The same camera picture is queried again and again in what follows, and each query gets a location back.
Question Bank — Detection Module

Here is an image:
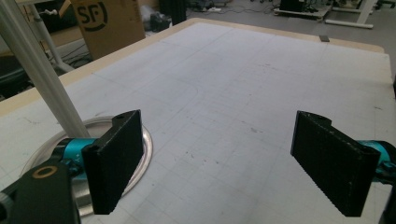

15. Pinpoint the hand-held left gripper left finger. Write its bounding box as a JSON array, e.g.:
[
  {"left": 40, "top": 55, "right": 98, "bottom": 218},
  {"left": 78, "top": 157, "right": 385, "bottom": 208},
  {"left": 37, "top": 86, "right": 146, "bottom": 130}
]
[{"left": 62, "top": 109, "right": 145, "bottom": 216}]

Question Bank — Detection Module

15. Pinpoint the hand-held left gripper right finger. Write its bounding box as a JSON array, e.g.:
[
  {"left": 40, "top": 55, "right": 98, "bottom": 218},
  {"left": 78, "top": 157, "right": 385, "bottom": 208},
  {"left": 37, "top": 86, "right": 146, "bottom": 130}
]
[{"left": 290, "top": 110, "right": 396, "bottom": 218}]

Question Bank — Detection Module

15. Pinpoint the large printed cardboard box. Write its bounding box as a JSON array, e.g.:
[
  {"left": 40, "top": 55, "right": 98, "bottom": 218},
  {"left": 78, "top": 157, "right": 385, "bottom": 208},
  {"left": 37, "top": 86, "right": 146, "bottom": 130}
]
[{"left": 69, "top": 0, "right": 147, "bottom": 61}]

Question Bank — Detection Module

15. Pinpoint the white metal stand leg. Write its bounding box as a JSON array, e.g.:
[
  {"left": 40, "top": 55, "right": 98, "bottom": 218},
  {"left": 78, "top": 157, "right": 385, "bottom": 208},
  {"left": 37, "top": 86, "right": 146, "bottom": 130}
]
[{"left": 27, "top": 4, "right": 77, "bottom": 75}]

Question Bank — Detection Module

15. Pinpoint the white table frame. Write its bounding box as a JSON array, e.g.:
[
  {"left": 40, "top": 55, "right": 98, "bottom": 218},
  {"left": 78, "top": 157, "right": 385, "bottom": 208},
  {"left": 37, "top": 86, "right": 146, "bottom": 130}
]
[{"left": 324, "top": 0, "right": 379, "bottom": 30}]

